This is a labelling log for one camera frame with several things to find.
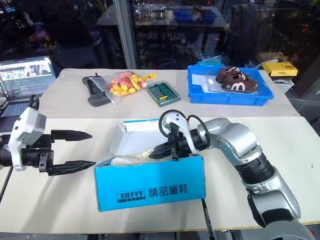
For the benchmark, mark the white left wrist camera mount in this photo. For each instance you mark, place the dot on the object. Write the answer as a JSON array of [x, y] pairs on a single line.
[[26, 125]]

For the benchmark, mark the green screwdriver bit set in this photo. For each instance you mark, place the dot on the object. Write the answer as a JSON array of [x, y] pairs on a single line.
[[163, 93]]

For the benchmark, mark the clear plastic tray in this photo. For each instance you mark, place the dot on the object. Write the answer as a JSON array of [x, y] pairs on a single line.
[[215, 86]]

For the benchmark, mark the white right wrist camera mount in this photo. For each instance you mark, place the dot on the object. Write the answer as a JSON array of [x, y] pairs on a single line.
[[178, 120]]

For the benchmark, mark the yellow label tag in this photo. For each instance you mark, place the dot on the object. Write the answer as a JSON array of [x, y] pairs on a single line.
[[150, 76]]

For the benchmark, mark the blue plastic bin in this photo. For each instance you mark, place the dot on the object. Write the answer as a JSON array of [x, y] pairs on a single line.
[[225, 98]]

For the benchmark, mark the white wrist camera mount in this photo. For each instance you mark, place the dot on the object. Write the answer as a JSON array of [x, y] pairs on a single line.
[[178, 120], [26, 125]]

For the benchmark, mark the yellow cardboard box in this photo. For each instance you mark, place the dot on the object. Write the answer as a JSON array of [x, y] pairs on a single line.
[[280, 68]]

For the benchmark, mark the blue cardboard shoebox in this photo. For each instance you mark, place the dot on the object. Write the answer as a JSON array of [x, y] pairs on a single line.
[[150, 185]]

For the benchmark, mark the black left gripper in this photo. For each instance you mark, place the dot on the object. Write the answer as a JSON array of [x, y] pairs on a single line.
[[37, 155]]

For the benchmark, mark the white plastic basket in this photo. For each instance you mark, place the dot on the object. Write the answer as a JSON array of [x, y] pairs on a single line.
[[285, 86]]

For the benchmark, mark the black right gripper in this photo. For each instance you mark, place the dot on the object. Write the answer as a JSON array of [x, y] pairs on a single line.
[[181, 147]]

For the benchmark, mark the open laptop computer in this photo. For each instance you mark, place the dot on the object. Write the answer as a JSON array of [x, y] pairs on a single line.
[[22, 75]]

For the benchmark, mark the clear bag of toy fruits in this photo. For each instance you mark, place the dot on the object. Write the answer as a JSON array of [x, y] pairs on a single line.
[[125, 83]]

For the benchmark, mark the grey handheld game controller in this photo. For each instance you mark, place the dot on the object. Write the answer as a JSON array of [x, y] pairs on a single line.
[[96, 96]]

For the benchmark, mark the grey window frame post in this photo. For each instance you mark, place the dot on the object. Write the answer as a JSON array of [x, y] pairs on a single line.
[[124, 32]]

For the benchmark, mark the teal plastic bag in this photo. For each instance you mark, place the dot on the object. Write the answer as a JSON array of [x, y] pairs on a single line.
[[212, 60]]

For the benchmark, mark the brown plush shoe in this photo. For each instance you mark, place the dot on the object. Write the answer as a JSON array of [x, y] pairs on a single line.
[[240, 83], [228, 71]]

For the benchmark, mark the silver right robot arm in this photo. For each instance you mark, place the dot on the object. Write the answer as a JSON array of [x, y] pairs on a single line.
[[237, 142]]

